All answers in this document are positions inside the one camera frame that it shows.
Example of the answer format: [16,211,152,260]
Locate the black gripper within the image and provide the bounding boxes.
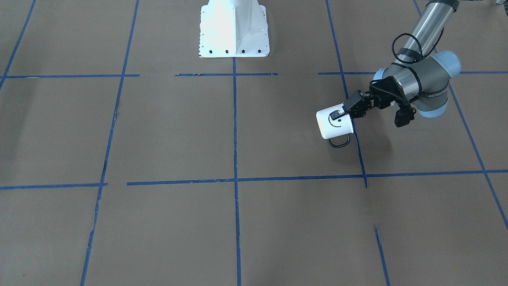
[329,77,414,121]

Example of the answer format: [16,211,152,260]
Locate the white smiley mug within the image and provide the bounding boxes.
[316,103,354,149]

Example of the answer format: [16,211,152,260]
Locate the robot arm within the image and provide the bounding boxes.
[325,0,462,127]

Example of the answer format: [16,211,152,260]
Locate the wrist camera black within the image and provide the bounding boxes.
[394,107,416,128]

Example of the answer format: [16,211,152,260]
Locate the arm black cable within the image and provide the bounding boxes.
[391,33,425,64]

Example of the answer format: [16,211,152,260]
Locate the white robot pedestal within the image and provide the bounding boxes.
[198,0,270,58]

